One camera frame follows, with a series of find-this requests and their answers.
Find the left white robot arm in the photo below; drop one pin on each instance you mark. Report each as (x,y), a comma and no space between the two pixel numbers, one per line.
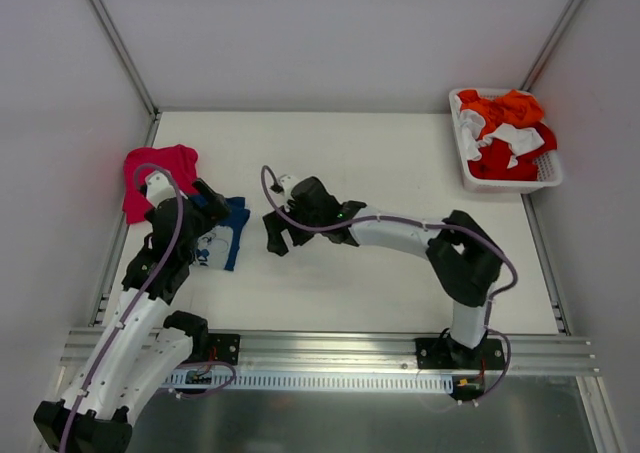
(146,339)

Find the right aluminium corner post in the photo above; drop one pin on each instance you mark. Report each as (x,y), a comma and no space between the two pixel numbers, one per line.
(567,16)

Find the aluminium mounting rail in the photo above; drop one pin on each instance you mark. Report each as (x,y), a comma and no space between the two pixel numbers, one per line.
(287,351)

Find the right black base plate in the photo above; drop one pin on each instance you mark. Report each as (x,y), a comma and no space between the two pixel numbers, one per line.
(443,353)

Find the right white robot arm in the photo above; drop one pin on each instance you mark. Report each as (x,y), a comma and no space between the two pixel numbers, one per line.
(465,260)

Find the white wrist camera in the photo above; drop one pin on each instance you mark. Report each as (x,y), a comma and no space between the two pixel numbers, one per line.
(283,187)
(157,188)

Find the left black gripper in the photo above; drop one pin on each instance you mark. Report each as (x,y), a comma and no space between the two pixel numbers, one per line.
(208,201)

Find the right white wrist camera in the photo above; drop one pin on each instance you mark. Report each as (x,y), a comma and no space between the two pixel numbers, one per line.
(283,187)

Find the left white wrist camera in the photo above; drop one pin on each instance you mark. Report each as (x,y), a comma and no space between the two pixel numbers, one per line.
(157,188)

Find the white t-shirt in basket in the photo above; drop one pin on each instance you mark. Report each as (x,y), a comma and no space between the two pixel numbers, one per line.
(503,147)

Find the red t-shirt in basket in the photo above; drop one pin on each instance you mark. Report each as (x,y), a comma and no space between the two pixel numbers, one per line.
(526,170)

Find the left aluminium corner post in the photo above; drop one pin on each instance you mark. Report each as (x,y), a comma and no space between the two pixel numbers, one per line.
(104,18)

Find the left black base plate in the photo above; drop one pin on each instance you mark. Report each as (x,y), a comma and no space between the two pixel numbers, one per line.
(220,347)

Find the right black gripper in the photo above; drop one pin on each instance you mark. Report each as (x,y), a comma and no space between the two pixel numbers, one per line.
(278,225)

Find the aluminium corner post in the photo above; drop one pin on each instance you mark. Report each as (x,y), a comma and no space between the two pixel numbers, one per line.
(104,18)
(567,16)

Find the white plastic basket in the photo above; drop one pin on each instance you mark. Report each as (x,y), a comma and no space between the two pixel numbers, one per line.
(549,171)

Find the white slotted cable duct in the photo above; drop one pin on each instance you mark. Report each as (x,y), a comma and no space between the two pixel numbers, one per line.
(404,382)

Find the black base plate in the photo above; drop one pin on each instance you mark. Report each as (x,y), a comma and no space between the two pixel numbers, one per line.
(443,353)
(220,347)

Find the orange t-shirt in basket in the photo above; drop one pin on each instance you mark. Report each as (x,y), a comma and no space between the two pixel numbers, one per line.
(518,109)

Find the navy blue t-shirt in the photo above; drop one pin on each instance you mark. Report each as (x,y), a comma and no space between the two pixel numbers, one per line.
(219,248)

